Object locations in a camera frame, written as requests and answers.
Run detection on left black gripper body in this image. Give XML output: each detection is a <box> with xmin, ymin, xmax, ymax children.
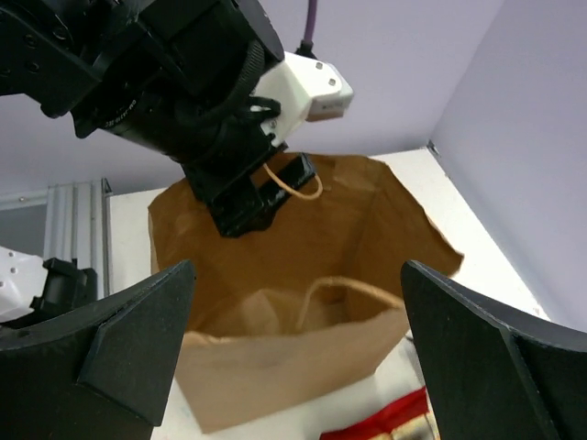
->
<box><xmin>181</xmin><ymin>121</ymin><xmax>284</xmax><ymax>215</ymax></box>

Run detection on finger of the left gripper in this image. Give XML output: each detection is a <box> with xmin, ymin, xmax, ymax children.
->
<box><xmin>208</xmin><ymin>181</ymin><xmax>277</xmax><ymax>238</ymax></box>
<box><xmin>259</xmin><ymin>153</ymin><xmax>317</xmax><ymax>214</ymax></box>

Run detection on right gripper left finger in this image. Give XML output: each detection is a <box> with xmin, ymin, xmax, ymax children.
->
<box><xmin>1</xmin><ymin>260</ymin><xmax>195</xmax><ymax>439</ymax></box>

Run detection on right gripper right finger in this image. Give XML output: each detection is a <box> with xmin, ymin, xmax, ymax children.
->
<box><xmin>401</xmin><ymin>261</ymin><xmax>586</xmax><ymax>439</ymax></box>

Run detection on red cassava chips bag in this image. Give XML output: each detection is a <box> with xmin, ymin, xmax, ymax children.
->
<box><xmin>319</xmin><ymin>387</ymin><xmax>437</xmax><ymax>440</ymax></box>

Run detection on brown paper bag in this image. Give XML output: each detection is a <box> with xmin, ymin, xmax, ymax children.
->
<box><xmin>149</xmin><ymin>155</ymin><xmax>463</xmax><ymax>434</ymax></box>

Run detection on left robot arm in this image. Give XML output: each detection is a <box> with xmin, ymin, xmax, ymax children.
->
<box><xmin>1</xmin><ymin>1</ymin><xmax>316</xmax><ymax>237</ymax></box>

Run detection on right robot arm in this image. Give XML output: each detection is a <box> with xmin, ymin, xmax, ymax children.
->
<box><xmin>1</xmin><ymin>250</ymin><xmax>586</xmax><ymax>439</ymax></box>

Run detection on aluminium front rail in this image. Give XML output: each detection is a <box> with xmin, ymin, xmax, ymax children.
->
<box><xmin>1</xmin><ymin>179</ymin><xmax>111</xmax><ymax>298</ymax></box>

